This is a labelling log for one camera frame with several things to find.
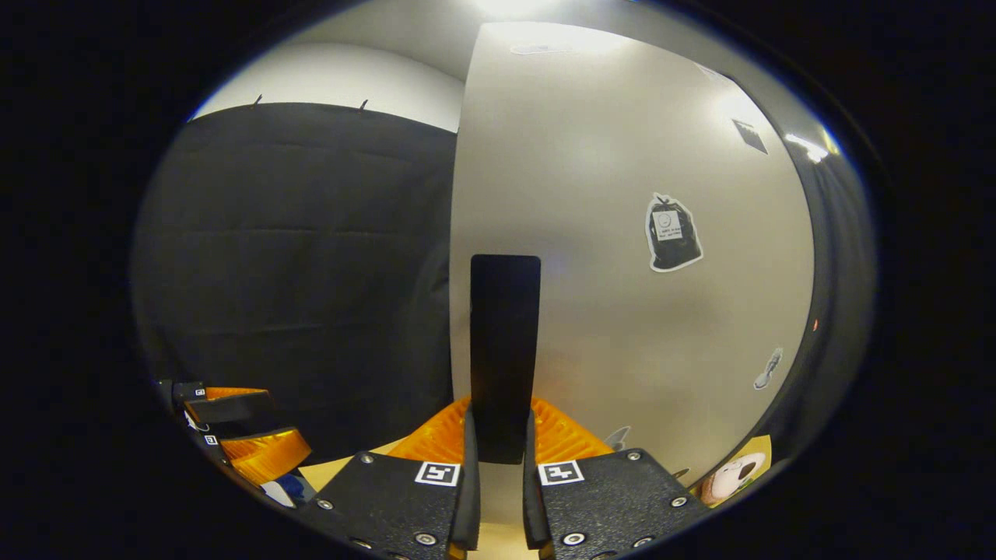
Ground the blue and white coaster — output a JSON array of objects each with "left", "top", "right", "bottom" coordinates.
[{"left": 261, "top": 471, "right": 317, "bottom": 508}]

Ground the white plush fruit toy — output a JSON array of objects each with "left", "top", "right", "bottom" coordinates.
[{"left": 699, "top": 453, "right": 768, "bottom": 507}]

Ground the black cabinet door handle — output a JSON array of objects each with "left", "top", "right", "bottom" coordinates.
[{"left": 469, "top": 254, "right": 542, "bottom": 465}]

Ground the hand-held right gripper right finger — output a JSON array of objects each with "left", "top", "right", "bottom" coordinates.
[{"left": 521, "top": 397, "right": 710, "bottom": 560}]

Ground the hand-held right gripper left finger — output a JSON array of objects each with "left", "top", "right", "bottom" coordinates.
[{"left": 298, "top": 395, "right": 482, "bottom": 560}]

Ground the black backdrop cloth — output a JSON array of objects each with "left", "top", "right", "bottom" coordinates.
[{"left": 131, "top": 101, "right": 878, "bottom": 467}]

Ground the grey cabinet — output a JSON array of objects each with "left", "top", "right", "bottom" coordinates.
[{"left": 696, "top": 62, "right": 843, "bottom": 467}]

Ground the light grey cabinet door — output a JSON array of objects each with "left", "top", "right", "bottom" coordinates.
[{"left": 449, "top": 22, "right": 816, "bottom": 527}]

